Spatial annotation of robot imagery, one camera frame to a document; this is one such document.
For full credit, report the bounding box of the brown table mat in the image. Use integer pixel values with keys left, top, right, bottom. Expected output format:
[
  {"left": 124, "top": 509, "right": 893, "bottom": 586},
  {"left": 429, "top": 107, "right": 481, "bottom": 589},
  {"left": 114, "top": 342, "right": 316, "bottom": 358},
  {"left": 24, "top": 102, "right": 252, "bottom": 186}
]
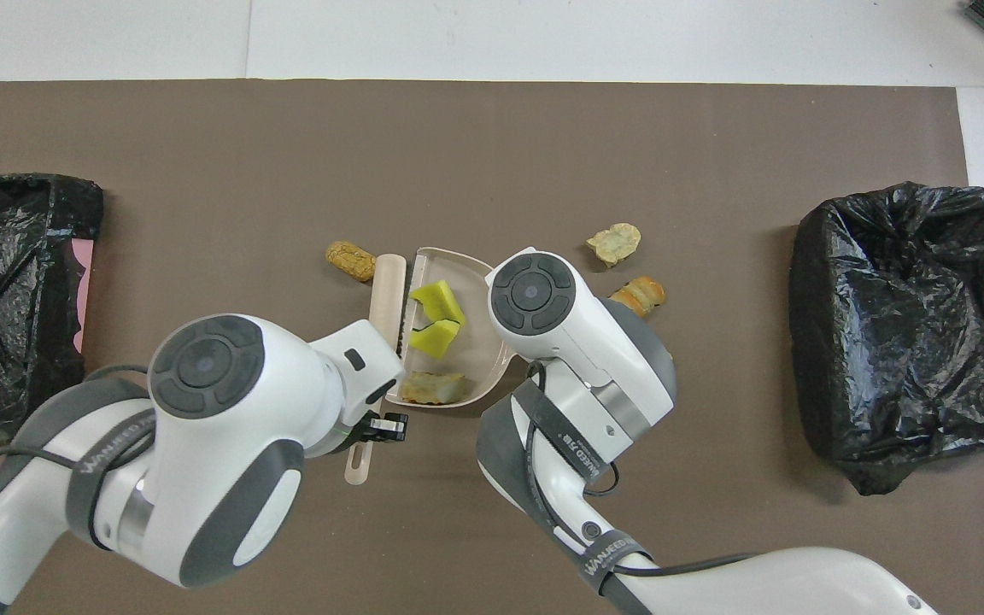
[{"left": 0, "top": 79, "right": 984, "bottom": 615}]

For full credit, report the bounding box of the pale bread piece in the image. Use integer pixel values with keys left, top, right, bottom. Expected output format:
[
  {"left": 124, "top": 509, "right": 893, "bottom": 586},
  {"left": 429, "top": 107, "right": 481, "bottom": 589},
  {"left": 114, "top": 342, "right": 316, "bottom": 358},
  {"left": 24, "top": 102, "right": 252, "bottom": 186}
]
[{"left": 586, "top": 223, "right": 642, "bottom": 268}]

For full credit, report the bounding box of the black bag lined pink bin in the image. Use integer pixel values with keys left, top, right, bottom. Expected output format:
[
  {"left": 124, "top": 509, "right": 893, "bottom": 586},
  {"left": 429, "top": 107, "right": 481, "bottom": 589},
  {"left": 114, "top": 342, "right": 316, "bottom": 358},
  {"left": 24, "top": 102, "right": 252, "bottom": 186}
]
[{"left": 0, "top": 173, "right": 105, "bottom": 442}]

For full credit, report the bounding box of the striped croissant piece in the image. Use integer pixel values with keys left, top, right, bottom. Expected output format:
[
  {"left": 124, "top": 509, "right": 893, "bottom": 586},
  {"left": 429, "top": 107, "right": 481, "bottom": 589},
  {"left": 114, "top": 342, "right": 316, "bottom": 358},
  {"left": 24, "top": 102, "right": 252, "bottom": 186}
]
[
  {"left": 609, "top": 276, "right": 666, "bottom": 319},
  {"left": 400, "top": 372, "right": 468, "bottom": 405}
]

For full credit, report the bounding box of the beige plastic dustpan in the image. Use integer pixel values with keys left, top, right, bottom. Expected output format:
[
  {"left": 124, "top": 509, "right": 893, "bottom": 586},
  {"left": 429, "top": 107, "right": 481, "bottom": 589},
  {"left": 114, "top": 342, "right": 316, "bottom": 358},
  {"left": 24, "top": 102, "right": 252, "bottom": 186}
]
[{"left": 384, "top": 247, "right": 517, "bottom": 409}]

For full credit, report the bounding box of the beige hand brush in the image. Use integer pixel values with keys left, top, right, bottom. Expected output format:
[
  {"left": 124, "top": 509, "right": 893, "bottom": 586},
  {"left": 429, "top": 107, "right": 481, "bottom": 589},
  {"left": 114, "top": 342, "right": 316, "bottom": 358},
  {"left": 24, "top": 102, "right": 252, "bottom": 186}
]
[{"left": 344, "top": 253, "right": 408, "bottom": 487}]

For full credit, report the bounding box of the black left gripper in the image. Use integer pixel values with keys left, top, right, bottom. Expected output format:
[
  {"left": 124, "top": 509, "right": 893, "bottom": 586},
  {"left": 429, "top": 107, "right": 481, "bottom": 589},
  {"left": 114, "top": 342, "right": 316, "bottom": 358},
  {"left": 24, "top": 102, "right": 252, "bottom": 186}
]
[{"left": 362, "top": 412, "right": 410, "bottom": 444}]

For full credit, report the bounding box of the brown nugget piece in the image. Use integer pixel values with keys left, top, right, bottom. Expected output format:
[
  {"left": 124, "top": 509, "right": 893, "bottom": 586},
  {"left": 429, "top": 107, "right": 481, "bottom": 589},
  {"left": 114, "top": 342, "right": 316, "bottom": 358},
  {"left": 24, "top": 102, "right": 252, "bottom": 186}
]
[{"left": 325, "top": 240, "right": 378, "bottom": 284}]

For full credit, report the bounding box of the yellow sponge piece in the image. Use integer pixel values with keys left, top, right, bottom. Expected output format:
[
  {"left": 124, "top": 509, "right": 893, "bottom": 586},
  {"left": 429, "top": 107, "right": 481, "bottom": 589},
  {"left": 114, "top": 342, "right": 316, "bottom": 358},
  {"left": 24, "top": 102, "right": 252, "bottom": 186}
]
[
  {"left": 408, "top": 281, "right": 466, "bottom": 325},
  {"left": 407, "top": 319, "right": 462, "bottom": 360}
]

